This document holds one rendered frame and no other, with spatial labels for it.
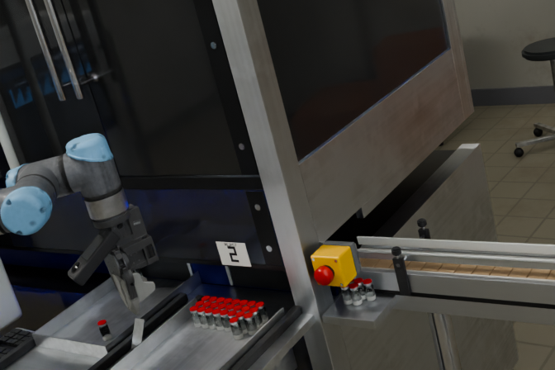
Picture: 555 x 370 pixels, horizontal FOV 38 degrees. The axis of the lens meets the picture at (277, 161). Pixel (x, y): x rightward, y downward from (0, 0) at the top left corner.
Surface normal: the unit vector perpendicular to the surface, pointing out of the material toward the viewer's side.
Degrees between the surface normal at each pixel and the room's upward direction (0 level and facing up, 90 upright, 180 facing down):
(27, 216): 90
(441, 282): 90
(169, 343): 0
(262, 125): 90
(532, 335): 0
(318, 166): 90
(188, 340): 0
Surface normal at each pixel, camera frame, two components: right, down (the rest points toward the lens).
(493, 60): -0.59, 0.40
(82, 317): -0.25, -0.92
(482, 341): 0.81, -0.01
